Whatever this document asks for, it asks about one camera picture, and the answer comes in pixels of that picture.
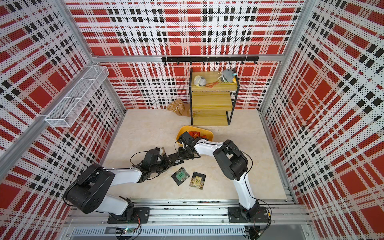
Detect dark tea bag barcode side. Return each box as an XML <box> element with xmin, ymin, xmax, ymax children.
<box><xmin>174</xmin><ymin>159</ymin><xmax>184</xmax><ymax>166</ymax></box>

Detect red tea bag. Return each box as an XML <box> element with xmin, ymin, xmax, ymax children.
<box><xmin>189</xmin><ymin>131</ymin><xmax>207</xmax><ymax>139</ymax></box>

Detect dark oolong tea bag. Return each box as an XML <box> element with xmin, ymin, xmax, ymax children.
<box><xmin>159</xmin><ymin>147</ymin><xmax>167</xmax><ymax>158</ymax></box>

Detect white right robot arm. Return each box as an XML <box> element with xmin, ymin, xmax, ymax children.
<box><xmin>170</xmin><ymin>132</ymin><xmax>260</xmax><ymax>215</ymax></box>

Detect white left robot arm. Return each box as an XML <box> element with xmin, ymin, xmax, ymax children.
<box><xmin>63</xmin><ymin>148</ymin><xmax>178</xmax><ymax>216</ymax></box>

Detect yellow plastic storage box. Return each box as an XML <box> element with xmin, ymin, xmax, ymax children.
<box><xmin>176</xmin><ymin>126</ymin><xmax>214</xmax><ymax>147</ymax></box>

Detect green label tea bag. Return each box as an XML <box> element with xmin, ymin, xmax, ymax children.
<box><xmin>172</xmin><ymin>167</ymin><xmax>190</xmax><ymax>186</ymax></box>

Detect yellow label tea bag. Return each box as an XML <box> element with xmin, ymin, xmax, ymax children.
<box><xmin>190</xmin><ymin>172</ymin><xmax>206</xmax><ymax>190</ymax></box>

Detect orange scissors on shelf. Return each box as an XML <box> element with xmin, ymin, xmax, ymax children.
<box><xmin>205</xmin><ymin>81</ymin><xmax>220</xmax><ymax>88</ymax></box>

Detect white toy on shelf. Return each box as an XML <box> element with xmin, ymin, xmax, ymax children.
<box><xmin>194</xmin><ymin>75</ymin><xmax>207</xmax><ymax>88</ymax></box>

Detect green circuit board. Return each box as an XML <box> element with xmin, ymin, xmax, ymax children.
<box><xmin>115</xmin><ymin>228</ymin><xmax>136</xmax><ymax>235</ymax></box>

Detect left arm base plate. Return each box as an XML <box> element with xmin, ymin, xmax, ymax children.
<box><xmin>108</xmin><ymin>207</ymin><xmax>151</xmax><ymax>224</ymax></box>

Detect wooden black-frame shelf rack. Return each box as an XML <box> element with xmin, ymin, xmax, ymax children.
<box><xmin>189</xmin><ymin>70</ymin><xmax>240</xmax><ymax>127</ymax></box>

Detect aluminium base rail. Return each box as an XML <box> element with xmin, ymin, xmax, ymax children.
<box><xmin>60</xmin><ymin>200</ymin><xmax>317</xmax><ymax>240</ymax></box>

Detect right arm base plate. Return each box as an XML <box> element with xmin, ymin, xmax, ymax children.
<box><xmin>228</xmin><ymin>207</ymin><xmax>269</xmax><ymax>223</ymax></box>

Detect black wall hook rail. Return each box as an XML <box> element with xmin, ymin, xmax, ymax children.
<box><xmin>161</xmin><ymin>56</ymin><xmax>260</xmax><ymax>64</ymax></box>

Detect white wire mesh basket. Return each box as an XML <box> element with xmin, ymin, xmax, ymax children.
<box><xmin>45</xmin><ymin>65</ymin><xmax>109</xmax><ymax>128</ymax></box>

